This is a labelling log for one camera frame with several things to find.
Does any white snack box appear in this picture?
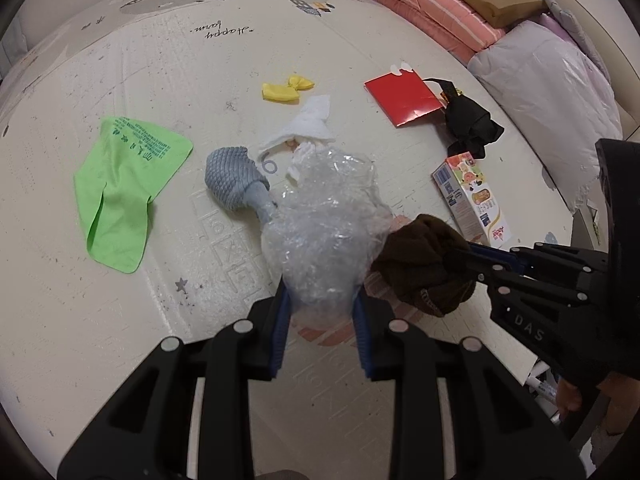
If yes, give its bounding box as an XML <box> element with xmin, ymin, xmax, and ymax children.
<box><xmin>432</xmin><ymin>152</ymin><xmax>511</xmax><ymax>248</ymax></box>

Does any white crumpled tissue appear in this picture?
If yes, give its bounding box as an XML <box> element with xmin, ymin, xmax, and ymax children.
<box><xmin>256</xmin><ymin>94</ymin><xmax>335</xmax><ymax>182</ymax></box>

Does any person's right hand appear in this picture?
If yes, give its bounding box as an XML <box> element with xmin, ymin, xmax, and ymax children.
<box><xmin>555</xmin><ymin>374</ymin><xmax>638</xmax><ymax>434</ymax></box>

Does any clear plastic wrap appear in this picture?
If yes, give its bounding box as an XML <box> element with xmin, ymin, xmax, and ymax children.
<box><xmin>262</xmin><ymin>146</ymin><xmax>393</xmax><ymax>330</ymax></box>

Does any patterned play mat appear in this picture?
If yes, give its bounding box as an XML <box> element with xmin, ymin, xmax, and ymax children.
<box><xmin>1</xmin><ymin>0</ymin><xmax>584</xmax><ymax>479</ymax></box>

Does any white plastic-wrapped duvet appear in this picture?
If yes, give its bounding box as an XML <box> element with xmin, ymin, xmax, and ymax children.
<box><xmin>468</xmin><ymin>21</ymin><xmax>623</xmax><ymax>211</ymax></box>

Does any brown cloth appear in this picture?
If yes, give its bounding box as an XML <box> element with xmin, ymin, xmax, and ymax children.
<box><xmin>372</xmin><ymin>214</ymin><xmax>476</xmax><ymax>318</ymax></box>

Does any yellow crumpled wrapper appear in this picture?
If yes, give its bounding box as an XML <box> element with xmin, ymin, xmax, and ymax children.
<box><xmin>262</xmin><ymin>74</ymin><xmax>314</xmax><ymax>104</ymax></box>

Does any grey knitted sock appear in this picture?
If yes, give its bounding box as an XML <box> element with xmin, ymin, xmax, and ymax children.
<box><xmin>204</xmin><ymin>146</ymin><xmax>277</xmax><ymax>226</ymax></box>

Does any pink striped folded blanket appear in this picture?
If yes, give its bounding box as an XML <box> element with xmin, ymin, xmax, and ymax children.
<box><xmin>374</xmin><ymin>0</ymin><xmax>506</xmax><ymax>64</ymax></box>

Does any black crumpled cloth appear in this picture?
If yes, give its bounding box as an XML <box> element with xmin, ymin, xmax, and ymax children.
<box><xmin>424</xmin><ymin>78</ymin><xmax>504</xmax><ymax>160</ymax></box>

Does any green plastic bag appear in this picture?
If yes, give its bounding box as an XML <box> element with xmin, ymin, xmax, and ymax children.
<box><xmin>74</xmin><ymin>117</ymin><xmax>193</xmax><ymax>274</ymax></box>

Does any red paper envelope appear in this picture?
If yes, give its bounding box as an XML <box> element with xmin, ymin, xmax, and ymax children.
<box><xmin>364</xmin><ymin>62</ymin><xmax>442</xmax><ymax>128</ymax></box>

